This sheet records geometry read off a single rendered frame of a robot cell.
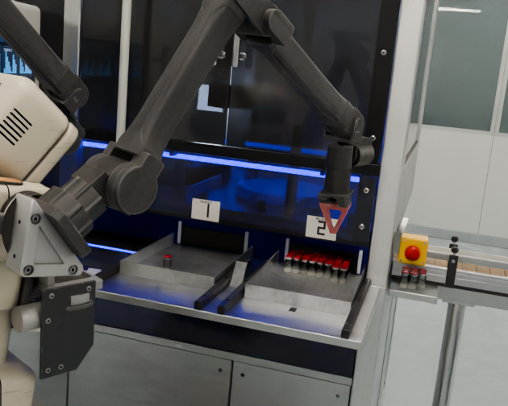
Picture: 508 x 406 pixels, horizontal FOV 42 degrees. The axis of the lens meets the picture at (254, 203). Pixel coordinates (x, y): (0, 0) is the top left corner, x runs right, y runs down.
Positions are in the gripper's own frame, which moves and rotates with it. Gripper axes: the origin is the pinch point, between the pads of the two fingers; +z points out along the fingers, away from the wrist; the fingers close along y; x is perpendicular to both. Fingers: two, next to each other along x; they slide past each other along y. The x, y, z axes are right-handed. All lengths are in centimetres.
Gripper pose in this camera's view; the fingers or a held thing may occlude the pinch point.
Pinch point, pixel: (333, 229)
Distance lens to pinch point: 151.5
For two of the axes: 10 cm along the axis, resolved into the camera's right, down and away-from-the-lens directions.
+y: 2.9, -1.9, 9.4
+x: -9.5, -1.2, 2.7
